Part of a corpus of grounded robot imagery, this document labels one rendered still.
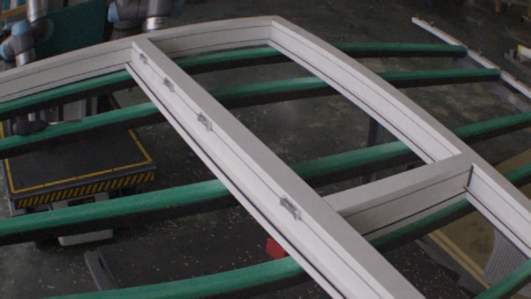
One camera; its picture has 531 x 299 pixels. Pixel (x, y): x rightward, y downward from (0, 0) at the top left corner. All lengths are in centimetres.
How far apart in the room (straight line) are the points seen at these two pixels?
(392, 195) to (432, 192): 12
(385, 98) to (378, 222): 44
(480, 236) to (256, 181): 70
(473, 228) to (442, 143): 36
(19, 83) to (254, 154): 76
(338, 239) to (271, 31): 100
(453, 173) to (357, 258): 36
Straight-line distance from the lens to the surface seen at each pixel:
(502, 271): 146
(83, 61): 164
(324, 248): 97
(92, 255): 149
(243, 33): 181
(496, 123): 167
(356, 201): 103
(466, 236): 155
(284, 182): 106
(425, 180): 113
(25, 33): 175
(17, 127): 136
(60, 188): 220
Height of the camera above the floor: 148
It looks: 29 degrees down
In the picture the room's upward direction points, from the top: 4 degrees clockwise
